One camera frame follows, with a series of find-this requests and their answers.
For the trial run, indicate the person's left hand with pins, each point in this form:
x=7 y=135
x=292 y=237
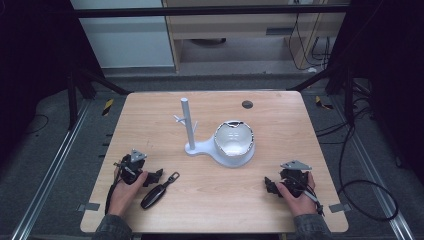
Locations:
x=124 y=196

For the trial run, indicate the person's right hand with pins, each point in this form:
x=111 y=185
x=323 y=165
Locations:
x=300 y=204

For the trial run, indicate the black metal frame strut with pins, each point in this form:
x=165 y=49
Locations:
x=348 y=96
x=71 y=100

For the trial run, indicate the white bowl with silver rim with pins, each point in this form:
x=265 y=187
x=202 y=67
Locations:
x=233 y=141

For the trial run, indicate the white key stand with pole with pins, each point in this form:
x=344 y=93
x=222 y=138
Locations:
x=203 y=149

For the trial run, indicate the white cabinet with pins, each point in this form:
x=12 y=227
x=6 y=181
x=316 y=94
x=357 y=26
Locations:
x=126 y=40

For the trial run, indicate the grey tape piece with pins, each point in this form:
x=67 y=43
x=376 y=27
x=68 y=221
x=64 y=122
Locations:
x=340 y=207
x=89 y=207

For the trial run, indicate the black horizontal frame bar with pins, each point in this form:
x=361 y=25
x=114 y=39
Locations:
x=206 y=11

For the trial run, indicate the black curtain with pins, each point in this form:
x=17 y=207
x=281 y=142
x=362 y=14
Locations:
x=393 y=66
x=36 y=60

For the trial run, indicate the yellow black striped tape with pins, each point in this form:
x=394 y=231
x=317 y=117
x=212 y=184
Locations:
x=322 y=103
x=107 y=107

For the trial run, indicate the aluminium floor rail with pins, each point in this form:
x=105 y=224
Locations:
x=50 y=170
x=376 y=173

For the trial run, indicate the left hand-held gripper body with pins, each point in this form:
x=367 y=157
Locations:
x=130 y=170

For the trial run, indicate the round grey table grommet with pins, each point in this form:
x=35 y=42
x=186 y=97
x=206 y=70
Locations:
x=247 y=104

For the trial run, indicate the wooden desk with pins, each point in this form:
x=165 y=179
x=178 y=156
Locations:
x=233 y=25

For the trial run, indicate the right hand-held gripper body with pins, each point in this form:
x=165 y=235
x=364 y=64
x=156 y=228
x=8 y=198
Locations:
x=294 y=179

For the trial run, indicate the black car key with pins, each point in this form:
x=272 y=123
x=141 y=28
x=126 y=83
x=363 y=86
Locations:
x=155 y=195

